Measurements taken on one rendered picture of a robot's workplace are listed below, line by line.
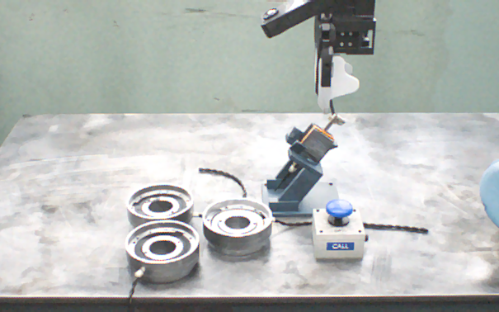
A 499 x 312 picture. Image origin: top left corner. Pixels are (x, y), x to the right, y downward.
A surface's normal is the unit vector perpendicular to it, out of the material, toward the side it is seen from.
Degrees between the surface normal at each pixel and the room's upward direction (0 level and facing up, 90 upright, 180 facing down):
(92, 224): 0
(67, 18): 90
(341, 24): 90
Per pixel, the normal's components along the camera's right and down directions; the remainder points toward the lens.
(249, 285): 0.00, -0.88
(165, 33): 0.00, 0.47
